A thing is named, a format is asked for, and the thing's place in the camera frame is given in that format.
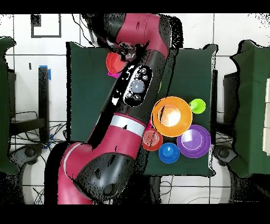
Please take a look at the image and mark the pink bowl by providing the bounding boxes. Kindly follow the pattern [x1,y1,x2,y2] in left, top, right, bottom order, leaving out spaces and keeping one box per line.
[107,70,122,79]

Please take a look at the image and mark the wide orange-red bowl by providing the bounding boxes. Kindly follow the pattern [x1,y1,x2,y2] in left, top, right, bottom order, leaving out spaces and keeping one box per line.
[105,52,128,74]

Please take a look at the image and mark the small orange-red bowl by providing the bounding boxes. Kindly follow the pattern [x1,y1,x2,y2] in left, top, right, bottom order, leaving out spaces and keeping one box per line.
[141,128,163,152]

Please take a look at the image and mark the large yellow-orange bowl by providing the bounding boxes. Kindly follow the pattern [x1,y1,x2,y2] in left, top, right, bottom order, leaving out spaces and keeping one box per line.
[151,96,193,138]

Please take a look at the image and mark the blue bowl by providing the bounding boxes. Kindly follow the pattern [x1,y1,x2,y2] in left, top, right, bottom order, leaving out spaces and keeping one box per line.
[158,142,180,164]

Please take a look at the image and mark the lime yellow cup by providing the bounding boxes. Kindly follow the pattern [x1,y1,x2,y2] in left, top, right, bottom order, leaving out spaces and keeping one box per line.
[188,98,207,115]

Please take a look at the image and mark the purple bowl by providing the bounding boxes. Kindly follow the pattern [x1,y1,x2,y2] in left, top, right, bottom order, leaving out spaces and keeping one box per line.
[176,124,211,158]

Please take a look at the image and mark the dark green tablecloth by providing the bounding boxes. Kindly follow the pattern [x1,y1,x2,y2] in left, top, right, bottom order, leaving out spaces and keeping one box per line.
[65,41,218,178]

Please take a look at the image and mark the blue tape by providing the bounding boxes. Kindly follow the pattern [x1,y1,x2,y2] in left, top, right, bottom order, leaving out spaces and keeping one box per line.
[38,64,52,81]

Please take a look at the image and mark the green cloth side table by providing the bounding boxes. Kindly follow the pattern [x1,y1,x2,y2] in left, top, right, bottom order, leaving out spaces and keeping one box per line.
[0,36,21,175]
[229,39,270,179]

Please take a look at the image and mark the white boxes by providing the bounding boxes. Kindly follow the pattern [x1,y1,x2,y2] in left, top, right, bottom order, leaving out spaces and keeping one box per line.
[262,78,270,156]

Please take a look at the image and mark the tangle of floor cables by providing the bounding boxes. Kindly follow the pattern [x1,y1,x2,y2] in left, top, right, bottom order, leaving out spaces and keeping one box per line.
[10,110,71,205]

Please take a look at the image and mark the black square floor frame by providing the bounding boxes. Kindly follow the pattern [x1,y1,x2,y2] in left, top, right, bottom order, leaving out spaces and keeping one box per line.
[30,14,62,39]

